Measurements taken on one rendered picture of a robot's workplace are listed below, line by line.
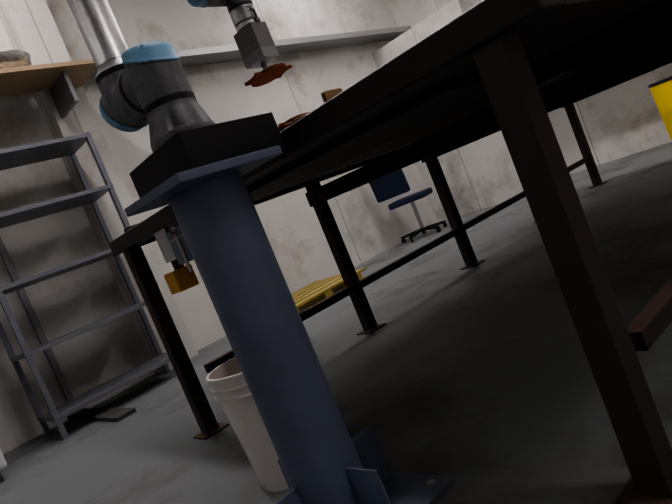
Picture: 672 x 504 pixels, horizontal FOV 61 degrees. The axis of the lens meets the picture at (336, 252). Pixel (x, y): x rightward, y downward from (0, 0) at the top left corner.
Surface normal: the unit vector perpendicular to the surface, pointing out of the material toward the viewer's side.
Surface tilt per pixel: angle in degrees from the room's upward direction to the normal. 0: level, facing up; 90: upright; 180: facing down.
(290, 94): 90
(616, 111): 90
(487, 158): 90
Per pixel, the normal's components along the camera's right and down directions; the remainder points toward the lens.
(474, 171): -0.66, 0.33
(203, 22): 0.65, -0.20
